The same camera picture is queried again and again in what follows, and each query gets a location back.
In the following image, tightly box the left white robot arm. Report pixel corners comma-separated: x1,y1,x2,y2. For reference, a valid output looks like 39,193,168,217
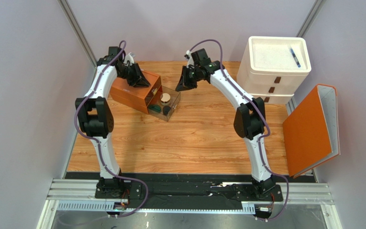
74,41,151,197

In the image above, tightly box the clear bottom drawer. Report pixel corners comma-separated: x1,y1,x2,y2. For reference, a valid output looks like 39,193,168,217
148,86,181,122

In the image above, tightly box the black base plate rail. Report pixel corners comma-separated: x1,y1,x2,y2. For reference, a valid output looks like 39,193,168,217
94,181,285,202

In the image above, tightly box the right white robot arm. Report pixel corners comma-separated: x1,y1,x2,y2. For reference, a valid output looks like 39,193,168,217
176,49,275,196

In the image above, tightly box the gold lid cream jar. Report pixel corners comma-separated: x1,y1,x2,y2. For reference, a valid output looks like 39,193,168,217
160,93,171,106

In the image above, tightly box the green round compact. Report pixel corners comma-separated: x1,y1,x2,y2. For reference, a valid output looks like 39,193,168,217
148,104,162,113

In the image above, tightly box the black round jar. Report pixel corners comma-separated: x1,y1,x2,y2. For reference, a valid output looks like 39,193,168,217
162,105,171,116

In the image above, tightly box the orange ring binder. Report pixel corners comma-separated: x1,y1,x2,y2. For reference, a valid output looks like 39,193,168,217
283,84,341,178

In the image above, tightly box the white three-drawer cabinet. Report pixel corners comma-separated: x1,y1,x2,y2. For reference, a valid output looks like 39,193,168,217
236,36,312,104

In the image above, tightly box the blue pen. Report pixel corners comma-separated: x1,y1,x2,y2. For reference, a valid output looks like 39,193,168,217
289,47,301,68

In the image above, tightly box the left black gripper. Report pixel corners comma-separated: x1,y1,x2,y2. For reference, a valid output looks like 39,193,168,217
118,62,151,88

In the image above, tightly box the orange drawer box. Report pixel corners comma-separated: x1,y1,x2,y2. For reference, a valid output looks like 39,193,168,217
110,70,162,114

